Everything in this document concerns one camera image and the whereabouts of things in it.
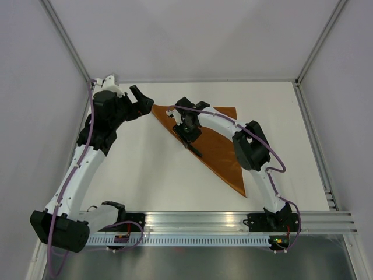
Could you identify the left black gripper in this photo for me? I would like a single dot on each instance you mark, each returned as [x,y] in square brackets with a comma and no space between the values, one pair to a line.
[139,109]

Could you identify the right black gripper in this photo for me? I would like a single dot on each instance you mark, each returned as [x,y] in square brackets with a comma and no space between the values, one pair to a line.
[184,137]

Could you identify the orange cloth napkin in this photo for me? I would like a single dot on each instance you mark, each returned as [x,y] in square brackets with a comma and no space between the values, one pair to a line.
[217,151]

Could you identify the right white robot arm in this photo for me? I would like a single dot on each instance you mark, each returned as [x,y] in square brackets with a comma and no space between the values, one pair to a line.
[251,150]

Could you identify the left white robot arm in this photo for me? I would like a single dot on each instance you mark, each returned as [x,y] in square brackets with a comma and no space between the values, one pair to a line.
[61,224]

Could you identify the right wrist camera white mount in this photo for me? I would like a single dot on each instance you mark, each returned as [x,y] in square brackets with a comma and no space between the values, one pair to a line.
[173,113]

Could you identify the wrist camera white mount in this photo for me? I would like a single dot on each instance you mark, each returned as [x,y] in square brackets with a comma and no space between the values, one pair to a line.
[173,113]
[109,83]

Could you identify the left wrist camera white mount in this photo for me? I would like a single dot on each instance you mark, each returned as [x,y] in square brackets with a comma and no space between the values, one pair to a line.
[109,83]

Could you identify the aluminium mounting rail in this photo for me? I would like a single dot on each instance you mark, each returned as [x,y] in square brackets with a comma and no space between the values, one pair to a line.
[231,222]

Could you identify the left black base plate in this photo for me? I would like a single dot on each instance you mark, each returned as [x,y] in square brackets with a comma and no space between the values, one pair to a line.
[128,224]

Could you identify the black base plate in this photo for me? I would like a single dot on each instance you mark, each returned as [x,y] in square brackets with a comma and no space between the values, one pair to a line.
[128,224]
[263,223]

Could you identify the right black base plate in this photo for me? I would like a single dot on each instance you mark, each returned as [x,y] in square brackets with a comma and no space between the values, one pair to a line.
[263,223]

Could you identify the left aluminium frame post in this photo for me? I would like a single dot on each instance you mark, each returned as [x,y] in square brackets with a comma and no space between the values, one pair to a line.
[65,38]

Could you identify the aluminium frame post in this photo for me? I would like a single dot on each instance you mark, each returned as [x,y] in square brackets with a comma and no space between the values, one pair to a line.
[65,38]
[327,29]

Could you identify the white slotted cable duct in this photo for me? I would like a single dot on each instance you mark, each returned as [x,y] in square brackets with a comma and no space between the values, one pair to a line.
[178,240]

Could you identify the right aluminium frame post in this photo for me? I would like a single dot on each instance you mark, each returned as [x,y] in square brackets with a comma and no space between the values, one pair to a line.
[327,29]

